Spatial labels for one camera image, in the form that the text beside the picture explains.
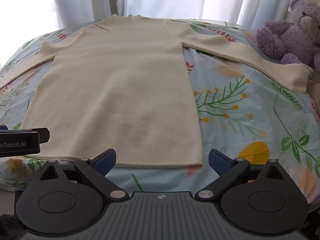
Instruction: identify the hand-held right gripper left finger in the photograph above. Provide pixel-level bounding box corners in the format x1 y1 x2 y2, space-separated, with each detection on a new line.
37 149 128 201

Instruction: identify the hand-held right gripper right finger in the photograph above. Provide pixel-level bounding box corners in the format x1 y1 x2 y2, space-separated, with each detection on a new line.
195 149 288 201

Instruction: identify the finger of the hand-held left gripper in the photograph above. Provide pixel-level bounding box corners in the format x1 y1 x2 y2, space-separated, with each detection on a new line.
17 127 51 143

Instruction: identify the cream knit sweater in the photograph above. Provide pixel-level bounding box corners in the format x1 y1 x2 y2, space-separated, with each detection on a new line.
0 14 312 169

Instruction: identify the floral bed sheet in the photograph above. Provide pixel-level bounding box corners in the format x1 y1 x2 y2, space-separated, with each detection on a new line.
0 17 320 205

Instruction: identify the dark fuzzy rug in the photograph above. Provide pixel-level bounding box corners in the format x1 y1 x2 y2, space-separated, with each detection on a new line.
0 214 22 240

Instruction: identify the purple teddy bear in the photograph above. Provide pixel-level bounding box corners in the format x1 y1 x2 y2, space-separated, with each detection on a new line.
255 0 320 73

